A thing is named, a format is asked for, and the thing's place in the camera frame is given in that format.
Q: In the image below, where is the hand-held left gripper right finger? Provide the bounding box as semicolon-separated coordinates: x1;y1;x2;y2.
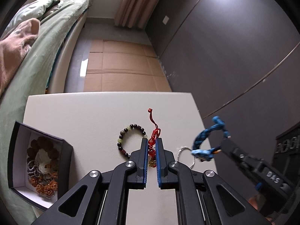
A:
157;138;270;225

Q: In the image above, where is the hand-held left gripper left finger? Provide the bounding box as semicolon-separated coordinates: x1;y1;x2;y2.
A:
30;138;148;225

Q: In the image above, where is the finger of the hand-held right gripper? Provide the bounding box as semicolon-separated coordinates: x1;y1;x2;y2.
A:
221;139;263;172

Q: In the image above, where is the red bead bracelet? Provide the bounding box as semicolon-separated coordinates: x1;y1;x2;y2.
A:
147;108;162;168

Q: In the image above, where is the blue braided bracelet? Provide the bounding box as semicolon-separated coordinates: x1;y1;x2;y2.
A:
190;116;231;162

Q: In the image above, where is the black cardboard box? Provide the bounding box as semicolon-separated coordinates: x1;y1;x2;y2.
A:
7;121;72;212

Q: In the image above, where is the amber bead bracelet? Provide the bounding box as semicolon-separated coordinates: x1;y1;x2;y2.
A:
29;171;59;200

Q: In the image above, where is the brown bead bracelet white pendant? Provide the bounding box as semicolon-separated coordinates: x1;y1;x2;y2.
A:
26;137;60;176

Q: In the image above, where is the grey bead bracelet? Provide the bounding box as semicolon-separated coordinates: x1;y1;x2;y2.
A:
27;159;47;183

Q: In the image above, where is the person's right hand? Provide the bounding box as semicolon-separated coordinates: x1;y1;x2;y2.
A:
248;196;266;214

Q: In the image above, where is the black printed box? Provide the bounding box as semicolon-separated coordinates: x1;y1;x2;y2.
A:
274;124;300;163

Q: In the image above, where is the flattened cardboard sheet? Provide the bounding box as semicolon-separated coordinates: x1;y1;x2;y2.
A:
83;39;173;92

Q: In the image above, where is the grey wardrobe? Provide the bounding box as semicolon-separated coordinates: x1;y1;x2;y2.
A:
144;0;300;216

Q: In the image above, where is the bed with green sheet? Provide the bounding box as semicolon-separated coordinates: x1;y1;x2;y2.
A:
0;0;92;221

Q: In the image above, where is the pink curtain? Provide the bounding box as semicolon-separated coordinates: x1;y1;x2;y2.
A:
114;0;171;29

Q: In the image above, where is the pink fleece blanket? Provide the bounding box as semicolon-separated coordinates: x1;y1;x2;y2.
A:
0;18;41;94

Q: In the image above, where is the light green quilt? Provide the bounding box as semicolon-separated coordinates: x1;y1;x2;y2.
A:
5;0;66;29

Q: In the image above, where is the silver ring bangle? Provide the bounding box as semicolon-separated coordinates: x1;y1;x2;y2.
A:
177;147;196;169

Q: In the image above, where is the black coiled cable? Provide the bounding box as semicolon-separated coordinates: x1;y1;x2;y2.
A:
274;187;296;223

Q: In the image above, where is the dark and green bead bracelet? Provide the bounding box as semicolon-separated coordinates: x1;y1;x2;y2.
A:
117;123;149;158

